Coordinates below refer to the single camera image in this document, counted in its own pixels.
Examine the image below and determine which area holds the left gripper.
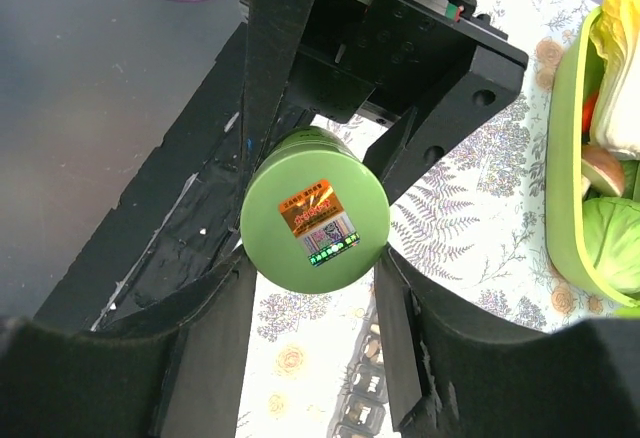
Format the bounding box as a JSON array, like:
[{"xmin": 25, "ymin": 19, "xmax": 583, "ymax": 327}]
[{"xmin": 239, "ymin": 0, "xmax": 528, "ymax": 203}]

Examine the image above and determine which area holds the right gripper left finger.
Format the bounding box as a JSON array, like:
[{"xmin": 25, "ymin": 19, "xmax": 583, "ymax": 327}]
[{"xmin": 1, "ymin": 248, "xmax": 256, "ymax": 437}]

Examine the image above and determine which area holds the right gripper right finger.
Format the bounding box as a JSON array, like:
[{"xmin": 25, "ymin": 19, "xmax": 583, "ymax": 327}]
[{"xmin": 374, "ymin": 248, "xmax": 639, "ymax": 437}]

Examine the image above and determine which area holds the grey weekly pill organizer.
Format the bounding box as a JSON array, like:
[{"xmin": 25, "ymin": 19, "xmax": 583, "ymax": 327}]
[{"xmin": 327, "ymin": 304, "xmax": 389, "ymax": 437}]

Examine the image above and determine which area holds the green pill bottle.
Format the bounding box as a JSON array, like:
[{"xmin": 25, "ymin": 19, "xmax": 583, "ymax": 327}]
[{"xmin": 240, "ymin": 126, "xmax": 391, "ymax": 294}]

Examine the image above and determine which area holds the green plastic tray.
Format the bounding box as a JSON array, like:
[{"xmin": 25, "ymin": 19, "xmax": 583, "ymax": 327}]
[{"xmin": 545, "ymin": 7, "xmax": 639, "ymax": 318}]

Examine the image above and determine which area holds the round green cabbage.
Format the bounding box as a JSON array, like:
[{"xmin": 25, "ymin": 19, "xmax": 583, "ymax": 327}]
[{"xmin": 583, "ymin": 197, "xmax": 639, "ymax": 295}]

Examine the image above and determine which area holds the yellow cabbage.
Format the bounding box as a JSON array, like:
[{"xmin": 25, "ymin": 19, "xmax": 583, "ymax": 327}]
[{"xmin": 590, "ymin": 0, "xmax": 639, "ymax": 160}]

